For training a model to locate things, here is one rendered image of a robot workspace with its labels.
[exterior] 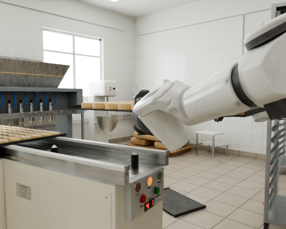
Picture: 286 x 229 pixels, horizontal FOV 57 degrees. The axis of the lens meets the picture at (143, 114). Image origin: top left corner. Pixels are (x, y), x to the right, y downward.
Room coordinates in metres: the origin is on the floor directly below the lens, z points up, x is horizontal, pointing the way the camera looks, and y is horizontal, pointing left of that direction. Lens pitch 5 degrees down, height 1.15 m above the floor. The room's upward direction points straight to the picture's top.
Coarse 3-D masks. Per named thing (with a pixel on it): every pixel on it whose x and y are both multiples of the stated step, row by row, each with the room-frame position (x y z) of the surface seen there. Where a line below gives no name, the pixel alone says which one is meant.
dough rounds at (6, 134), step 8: (0, 128) 1.71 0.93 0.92; (8, 128) 1.71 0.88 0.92; (16, 128) 1.73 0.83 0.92; (24, 128) 1.72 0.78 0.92; (0, 136) 1.38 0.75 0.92; (8, 136) 1.45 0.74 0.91; (16, 136) 1.38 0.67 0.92; (24, 136) 1.38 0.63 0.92; (32, 136) 1.40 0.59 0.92; (40, 136) 1.42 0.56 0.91
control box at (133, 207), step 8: (160, 168) 1.07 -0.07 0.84; (136, 176) 0.97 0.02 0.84; (144, 176) 0.97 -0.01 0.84; (152, 176) 1.01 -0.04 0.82; (128, 184) 0.90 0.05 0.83; (136, 184) 0.92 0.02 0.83; (144, 184) 0.96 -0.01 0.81; (152, 184) 1.01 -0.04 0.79; (160, 184) 1.07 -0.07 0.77; (128, 192) 0.90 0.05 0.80; (136, 192) 0.92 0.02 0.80; (144, 192) 0.96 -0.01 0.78; (152, 192) 1.01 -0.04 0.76; (160, 192) 1.07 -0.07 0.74; (128, 200) 0.90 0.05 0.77; (136, 200) 0.92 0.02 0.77; (160, 200) 1.07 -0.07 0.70; (128, 208) 0.90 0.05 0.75; (136, 208) 0.92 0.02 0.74; (144, 208) 0.96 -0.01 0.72; (128, 216) 0.90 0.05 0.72; (136, 216) 0.92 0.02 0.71
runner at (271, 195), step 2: (278, 178) 2.54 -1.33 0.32; (276, 180) 2.47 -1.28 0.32; (278, 180) 2.47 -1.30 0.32; (276, 182) 2.42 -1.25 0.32; (274, 184) 2.36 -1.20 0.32; (276, 184) 2.36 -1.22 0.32; (274, 186) 2.31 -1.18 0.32; (276, 186) 2.31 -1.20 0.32; (274, 188) 2.26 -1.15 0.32; (272, 190) 2.21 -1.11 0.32; (274, 190) 2.21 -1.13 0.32; (270, 192) 2.10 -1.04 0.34; (272, 192) 2.17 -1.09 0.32; (274, 192) 2.17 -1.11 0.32; (270, 194) 2.11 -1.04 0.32; (272, 194) 2.12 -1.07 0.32; (270, 196) 2.08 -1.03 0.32; (272, 196) 2.08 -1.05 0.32; (268, 198) 2.03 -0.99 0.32; (270, 198) 2.04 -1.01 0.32; (272, 198) 2.04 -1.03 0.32
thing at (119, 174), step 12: (12, 156) 1.22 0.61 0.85; (24, 156) 1.17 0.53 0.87; (36, 156) 1.12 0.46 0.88; (48, 156) 1.07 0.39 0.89; (60, 156) 1.03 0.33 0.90; (72, 156) 1.03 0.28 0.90; (60, 168) 1.03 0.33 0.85; (72, 168) 1.00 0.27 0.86; (84, 168) 0.96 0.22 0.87; (96, 168) 0.93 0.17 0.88; (108, 168) 0.89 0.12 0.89; (120, 168) 0.87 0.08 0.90; (108, 180) 0.90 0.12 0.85; (120, 180) 0.87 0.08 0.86
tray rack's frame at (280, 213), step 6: (276, 6) 2.02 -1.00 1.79; (282, 6) 2.01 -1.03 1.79; (276, 120) 2.55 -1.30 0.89; (276, 198) 2.46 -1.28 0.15; (282, 198) 2.46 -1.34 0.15; (276, 204) 2.31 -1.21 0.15; (282, 204) 2.31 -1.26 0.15; (276, 210) 2.19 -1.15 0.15; (282, 210) 2.19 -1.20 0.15; (270, 216) 2.08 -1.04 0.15; (276, 216) 2.08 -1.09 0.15; (282, 216) 2.08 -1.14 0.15; (270, 222) 2.02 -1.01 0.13; (276, 222) 1.99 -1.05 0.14; (282, 222) 1.98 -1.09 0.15
